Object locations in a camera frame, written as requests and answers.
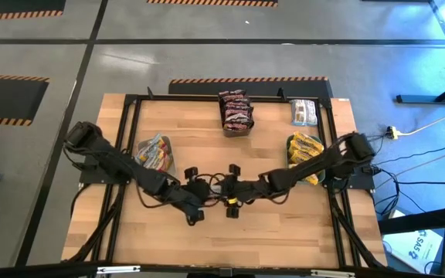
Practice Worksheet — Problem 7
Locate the beige floor cable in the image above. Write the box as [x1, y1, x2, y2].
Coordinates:
[396, 110, 445, 137]

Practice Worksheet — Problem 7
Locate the dark translucent plastic bin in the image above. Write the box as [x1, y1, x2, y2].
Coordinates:
[218, 90, 256, 138]

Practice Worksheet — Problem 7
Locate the black metal desk frame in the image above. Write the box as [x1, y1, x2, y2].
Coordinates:
[395, 0, 445, 105]

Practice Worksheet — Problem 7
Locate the blue less sodium ramen packet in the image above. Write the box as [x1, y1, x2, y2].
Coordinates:
[144, 148, 174, 173]
[135, 134, 169, 163]
[290, 99, 319, 127]

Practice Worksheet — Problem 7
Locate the black hazard striped floor mat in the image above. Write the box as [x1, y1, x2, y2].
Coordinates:
[147, 0, 278, 8]
[0, 0, 67, 22]
[0, 73, 50, 127]
[168, 76, 334, 100]

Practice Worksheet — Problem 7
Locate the black horizontal metal beam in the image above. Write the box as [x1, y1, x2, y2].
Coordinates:
[0, 262, 445, 278]

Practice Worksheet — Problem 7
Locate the grey plastic bin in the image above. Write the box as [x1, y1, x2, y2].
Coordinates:
[136, 134, 177, 177]

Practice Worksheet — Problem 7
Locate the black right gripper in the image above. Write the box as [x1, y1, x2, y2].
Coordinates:
[221, 164, 262, 220]

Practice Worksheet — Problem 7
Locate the black metal table frame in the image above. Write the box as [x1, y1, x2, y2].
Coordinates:
[66, 86, 386, 271]

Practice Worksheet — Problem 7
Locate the silver metal bracket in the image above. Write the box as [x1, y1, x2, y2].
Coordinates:
[310, 269, 356, 278]
[97, 265, 141, 275]

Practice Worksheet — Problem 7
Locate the black furniture bar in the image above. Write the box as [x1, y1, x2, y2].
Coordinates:
[378, 204, 445, 236]

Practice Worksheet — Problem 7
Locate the white printed cardboard box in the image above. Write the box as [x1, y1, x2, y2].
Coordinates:
[382, 229, 444, 274]

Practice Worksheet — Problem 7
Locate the yellow creamy chicken ramen packet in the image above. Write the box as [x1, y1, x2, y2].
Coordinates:
[292, 131, 325, 152]
[287, 139, 322, 161]
[288, 150, 320, 185]

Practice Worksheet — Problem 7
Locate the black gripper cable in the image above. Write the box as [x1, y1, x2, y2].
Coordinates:
[134, 179, 172, 209]

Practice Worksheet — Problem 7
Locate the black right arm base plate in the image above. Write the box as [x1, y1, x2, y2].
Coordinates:
[324, 164, 376, 191]

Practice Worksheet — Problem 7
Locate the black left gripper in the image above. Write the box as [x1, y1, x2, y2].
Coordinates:
[174, 166, 212, 227]

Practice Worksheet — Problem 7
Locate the teal plastic bin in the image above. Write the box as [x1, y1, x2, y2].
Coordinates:
[285, 133, 327, 185]

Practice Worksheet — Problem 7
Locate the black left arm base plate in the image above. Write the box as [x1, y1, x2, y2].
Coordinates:
[79, 154, 131, 185]

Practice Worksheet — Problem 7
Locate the black floor cable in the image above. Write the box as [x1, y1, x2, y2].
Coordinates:
[372, 141, 445, 167]
[372, 165, 445, 218]

